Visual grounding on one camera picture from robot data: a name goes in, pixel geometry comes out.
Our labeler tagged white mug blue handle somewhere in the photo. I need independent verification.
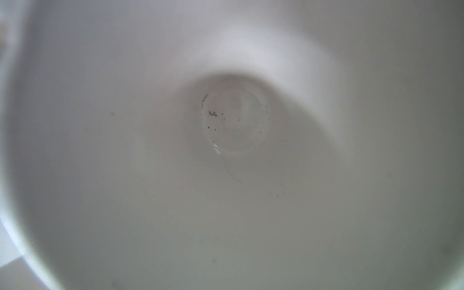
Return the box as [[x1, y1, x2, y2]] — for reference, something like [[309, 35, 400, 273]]
[[1, 1, 464, 290]]

